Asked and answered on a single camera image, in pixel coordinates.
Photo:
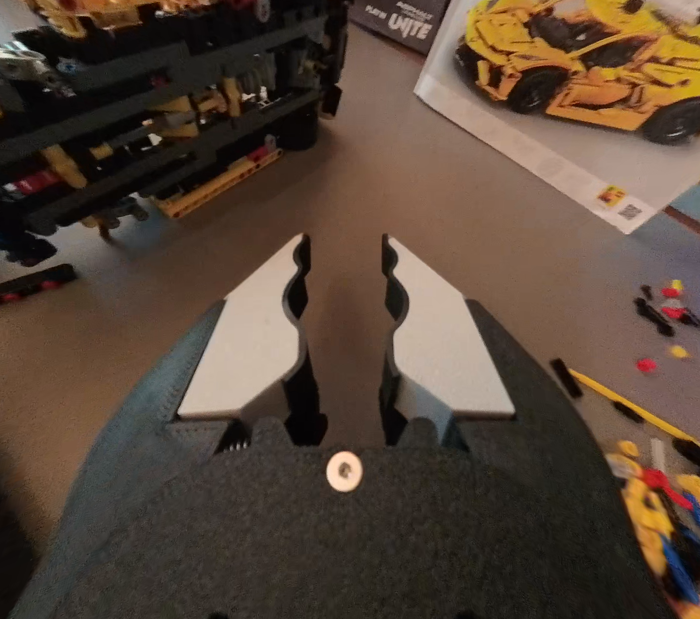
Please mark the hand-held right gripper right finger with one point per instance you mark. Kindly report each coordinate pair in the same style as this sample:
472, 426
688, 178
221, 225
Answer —
448, 356

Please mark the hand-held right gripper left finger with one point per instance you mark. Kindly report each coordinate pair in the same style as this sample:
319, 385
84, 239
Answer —
246, 351

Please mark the black brick beam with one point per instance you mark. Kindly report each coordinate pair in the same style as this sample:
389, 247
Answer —
38, 283

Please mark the short black brick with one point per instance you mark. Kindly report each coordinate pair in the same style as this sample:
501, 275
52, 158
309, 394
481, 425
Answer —
566, 377

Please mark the long yellow Lego axle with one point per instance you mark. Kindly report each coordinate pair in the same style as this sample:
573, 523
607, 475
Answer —
629, 403

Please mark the white car instruction booklet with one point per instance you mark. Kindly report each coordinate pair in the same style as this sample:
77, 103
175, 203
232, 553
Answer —
547, 149

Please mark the pile of small bricks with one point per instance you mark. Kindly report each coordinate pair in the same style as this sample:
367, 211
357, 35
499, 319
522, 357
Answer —
656, 509

